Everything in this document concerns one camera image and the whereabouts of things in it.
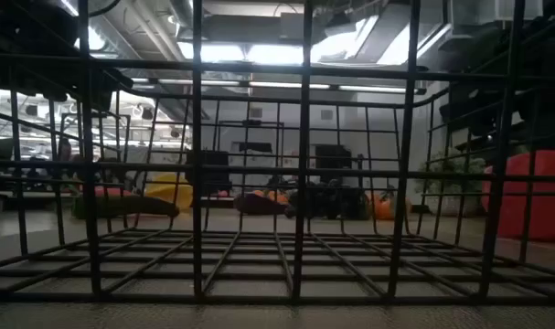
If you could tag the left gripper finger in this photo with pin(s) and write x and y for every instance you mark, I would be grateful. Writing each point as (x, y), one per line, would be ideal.
(119, 80)

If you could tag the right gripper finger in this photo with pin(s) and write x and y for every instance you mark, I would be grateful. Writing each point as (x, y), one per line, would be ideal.
(473, 109)

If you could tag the red bell pepper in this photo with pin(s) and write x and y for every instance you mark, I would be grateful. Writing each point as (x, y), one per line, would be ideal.
(537, 201)

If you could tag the orange-red carrot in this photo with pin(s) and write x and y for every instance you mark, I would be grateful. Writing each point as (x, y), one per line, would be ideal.
(108, 192)

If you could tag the yellow starfruit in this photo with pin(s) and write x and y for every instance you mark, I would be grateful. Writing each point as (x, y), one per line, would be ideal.
(167, 189)

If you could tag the dark green cucumber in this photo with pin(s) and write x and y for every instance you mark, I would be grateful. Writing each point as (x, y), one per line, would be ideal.
(121, 206)

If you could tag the orange tangerine cluster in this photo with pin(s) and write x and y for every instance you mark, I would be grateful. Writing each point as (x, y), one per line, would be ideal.
(382, 208)
(279, 197)

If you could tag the black grape bunch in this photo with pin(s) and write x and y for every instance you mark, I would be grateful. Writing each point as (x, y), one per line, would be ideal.
(327, 203)

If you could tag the purple eggplant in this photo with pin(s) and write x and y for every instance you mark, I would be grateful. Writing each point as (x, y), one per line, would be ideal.
(259, 204)

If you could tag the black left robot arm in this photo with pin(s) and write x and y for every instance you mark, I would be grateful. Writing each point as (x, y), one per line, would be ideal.
(12, 41)

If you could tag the person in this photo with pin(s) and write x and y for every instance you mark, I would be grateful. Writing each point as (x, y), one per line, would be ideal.
(65, 153)

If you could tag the black monitor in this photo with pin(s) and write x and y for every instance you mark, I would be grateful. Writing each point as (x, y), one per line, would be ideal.
(213, 157)
(332, 155)

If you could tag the ceiling light panel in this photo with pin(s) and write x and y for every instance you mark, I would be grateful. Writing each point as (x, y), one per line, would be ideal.
(268, 54)

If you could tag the long ceiling light strip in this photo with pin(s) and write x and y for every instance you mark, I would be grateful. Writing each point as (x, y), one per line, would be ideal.
(281, 85)

